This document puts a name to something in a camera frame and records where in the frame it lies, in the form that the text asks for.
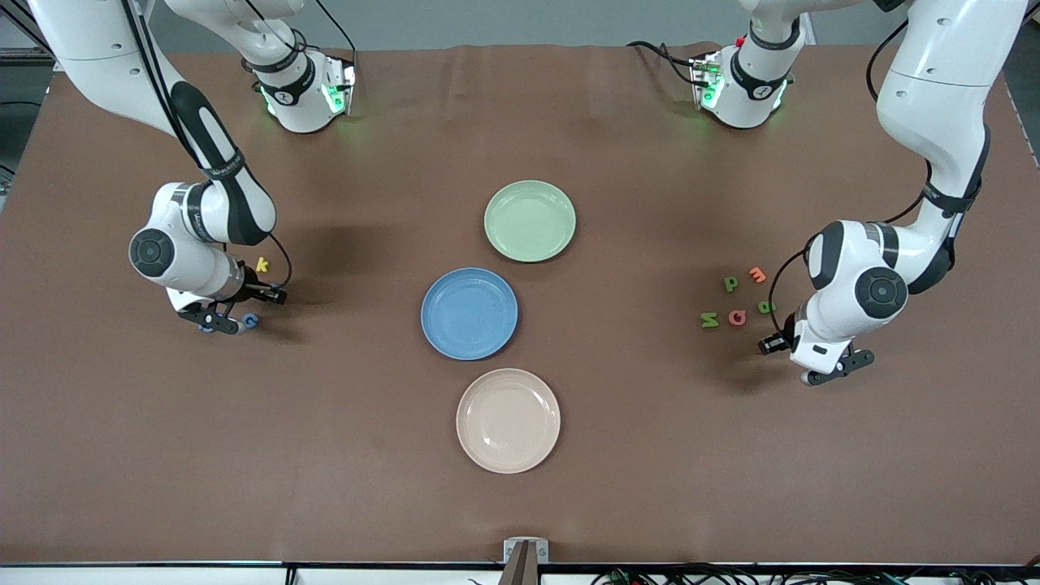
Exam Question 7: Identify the white table edge rail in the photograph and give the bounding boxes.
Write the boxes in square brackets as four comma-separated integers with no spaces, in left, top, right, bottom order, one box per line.
[0,564,1040,585]

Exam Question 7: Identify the silver camera mount bracket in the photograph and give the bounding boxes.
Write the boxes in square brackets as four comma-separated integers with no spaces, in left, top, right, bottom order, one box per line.
[497,537,550,585]

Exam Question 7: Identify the brown table mat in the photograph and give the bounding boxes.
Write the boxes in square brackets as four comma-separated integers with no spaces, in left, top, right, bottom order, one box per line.
[0,42,1040,566]

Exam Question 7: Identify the beige plate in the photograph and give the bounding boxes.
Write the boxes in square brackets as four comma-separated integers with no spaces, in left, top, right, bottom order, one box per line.
[456,368,561,475]

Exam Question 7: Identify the tangled cables bundle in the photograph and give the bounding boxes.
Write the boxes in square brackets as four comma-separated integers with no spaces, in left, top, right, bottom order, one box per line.
[589,563,1040,585]

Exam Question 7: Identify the aluminium frame profile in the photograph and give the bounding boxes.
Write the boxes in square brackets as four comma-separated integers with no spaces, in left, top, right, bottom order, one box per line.
[0,45,56,67]

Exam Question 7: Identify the green plate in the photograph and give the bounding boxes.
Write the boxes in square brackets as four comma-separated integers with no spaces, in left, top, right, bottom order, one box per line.
[483,180,577,263]

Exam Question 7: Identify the black base cable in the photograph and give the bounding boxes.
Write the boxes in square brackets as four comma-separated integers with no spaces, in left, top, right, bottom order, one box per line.
[626,40,701,87]

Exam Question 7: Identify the black camera cable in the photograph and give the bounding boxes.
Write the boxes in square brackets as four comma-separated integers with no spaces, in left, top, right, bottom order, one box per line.
[118,0,293,300]
[766,18,935,344]

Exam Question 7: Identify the blue plate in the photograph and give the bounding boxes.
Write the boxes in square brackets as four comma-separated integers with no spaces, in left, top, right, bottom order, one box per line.
[420,267,519,362]

